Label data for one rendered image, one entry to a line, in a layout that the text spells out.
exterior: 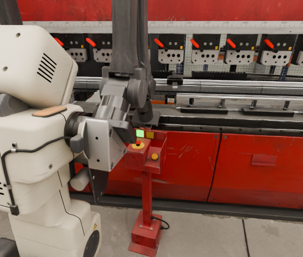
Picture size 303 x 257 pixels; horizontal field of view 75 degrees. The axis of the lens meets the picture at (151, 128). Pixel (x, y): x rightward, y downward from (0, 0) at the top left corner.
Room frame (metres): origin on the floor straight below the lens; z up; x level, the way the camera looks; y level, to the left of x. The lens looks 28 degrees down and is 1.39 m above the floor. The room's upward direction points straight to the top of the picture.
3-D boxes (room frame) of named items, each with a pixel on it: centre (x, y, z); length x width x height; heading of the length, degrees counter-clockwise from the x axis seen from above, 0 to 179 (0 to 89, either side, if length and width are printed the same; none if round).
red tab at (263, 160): (1.07, -0.75, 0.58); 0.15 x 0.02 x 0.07; 84
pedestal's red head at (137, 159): (0.95, 0.03, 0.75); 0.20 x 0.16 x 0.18; 74
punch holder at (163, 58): (1.29, -0.12, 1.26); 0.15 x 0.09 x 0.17; 84
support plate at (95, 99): (1.18, 0.27, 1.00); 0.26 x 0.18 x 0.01; 174
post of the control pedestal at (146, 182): (0.95, 0.03, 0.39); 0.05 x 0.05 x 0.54; 74
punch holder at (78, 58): (1.35, 0.48, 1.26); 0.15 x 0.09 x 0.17; 84
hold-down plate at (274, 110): (1.18, -0.74, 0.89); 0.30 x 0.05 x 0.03; 84
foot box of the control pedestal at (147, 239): (0.92, 0.03, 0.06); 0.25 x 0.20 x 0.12; 164
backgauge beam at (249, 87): (1.59, -0.18, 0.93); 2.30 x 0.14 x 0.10; 84
